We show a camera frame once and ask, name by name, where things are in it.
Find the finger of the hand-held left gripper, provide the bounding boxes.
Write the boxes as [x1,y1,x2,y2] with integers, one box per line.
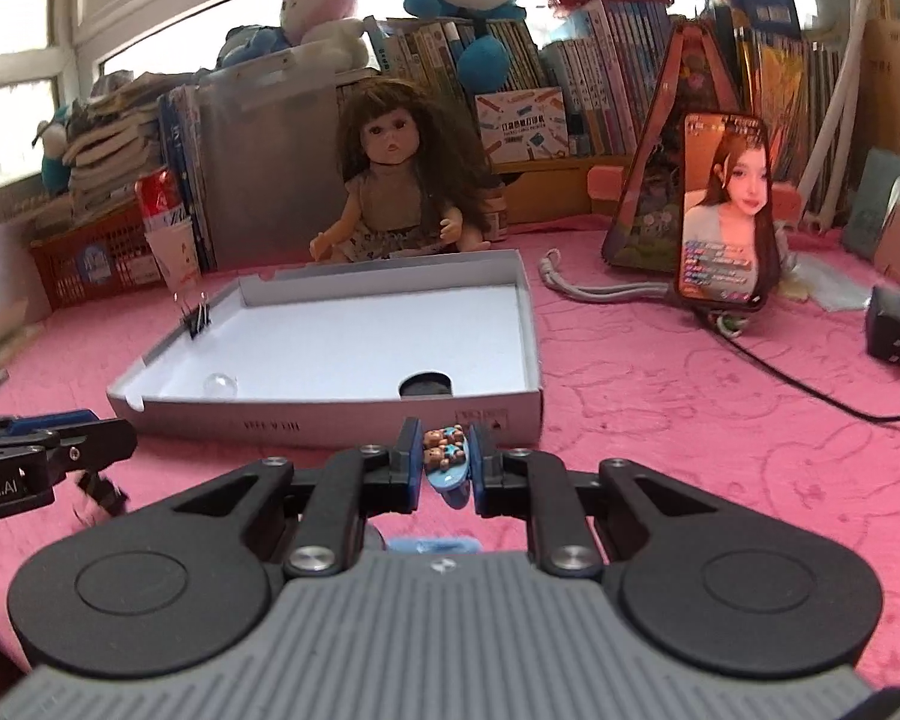
[0,420,137,488]
[0,411,98,442]

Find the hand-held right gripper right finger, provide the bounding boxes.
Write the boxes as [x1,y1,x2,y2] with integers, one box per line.
[469,424,728,578]

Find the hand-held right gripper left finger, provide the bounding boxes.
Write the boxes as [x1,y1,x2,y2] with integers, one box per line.
[166,418,425,578]

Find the black binder clip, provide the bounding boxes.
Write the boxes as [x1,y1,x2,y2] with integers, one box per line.
[174,289,215,338]
[73,467,130,520]

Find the white cardboard box lid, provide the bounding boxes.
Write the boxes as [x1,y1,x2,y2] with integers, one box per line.
[106,249,545,451]

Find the black round disc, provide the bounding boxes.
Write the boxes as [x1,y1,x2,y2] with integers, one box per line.
[399,370,452,398]

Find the pink printed tablecloth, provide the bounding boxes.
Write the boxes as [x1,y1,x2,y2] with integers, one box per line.
[0,214,900,720]

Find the white paper cup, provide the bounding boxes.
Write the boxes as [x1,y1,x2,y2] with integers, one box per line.
[144,217,203,292]

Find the red soda can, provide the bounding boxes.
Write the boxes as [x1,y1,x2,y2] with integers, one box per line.
[135,167,185,230]

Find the brown haired doll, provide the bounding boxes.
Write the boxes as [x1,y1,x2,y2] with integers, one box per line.
[309,79,496,265]

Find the small blue plush toy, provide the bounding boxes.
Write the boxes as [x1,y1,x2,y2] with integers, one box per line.
[34,101,77,196]

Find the yellow wooden shelf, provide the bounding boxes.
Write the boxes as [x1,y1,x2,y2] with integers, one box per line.
[499,154,635,224]

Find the stack of lying books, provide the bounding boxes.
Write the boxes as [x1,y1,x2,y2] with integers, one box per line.
[64,71,196,218]

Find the upright blue books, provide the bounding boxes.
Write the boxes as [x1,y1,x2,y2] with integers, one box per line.
[157,86,218,272]

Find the pink triangular phone stand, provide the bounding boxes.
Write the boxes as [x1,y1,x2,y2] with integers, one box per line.
[601,21,803,275]

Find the colourful printed box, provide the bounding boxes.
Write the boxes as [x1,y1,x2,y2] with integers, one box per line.
[474,88,571,164]

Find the smartphone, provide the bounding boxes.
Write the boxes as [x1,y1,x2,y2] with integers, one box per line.
[675,112,772,308]

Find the clear plastic bag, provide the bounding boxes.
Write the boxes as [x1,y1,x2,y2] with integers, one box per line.
[784,251,871,312]

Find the window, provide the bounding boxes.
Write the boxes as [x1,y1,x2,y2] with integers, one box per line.
[0,0,391,188]

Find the row of books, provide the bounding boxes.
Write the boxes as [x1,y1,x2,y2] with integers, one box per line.
[375,0,848,181]

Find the dark blue plush toy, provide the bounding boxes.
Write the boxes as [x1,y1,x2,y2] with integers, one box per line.
[220,24,295,70]

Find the black power adapter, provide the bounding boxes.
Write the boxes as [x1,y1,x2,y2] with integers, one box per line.
[864,286,900,368]

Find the pink white plush bunny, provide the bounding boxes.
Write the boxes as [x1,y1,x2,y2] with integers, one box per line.
[274,0,372,68]

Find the teal notebook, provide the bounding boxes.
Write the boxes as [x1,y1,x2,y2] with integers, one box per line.
[844,148,900,256]

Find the white plastic tubes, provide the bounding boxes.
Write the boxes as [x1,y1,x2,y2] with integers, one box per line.
[799,0,882,230]

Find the brown paper bag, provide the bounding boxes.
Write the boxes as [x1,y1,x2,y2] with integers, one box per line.
[862,0,900,158]

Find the grey cord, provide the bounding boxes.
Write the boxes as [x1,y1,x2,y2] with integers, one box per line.
[540,249,680,305]

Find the black cable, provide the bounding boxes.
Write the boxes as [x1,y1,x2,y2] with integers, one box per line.
[709,311,900,425]

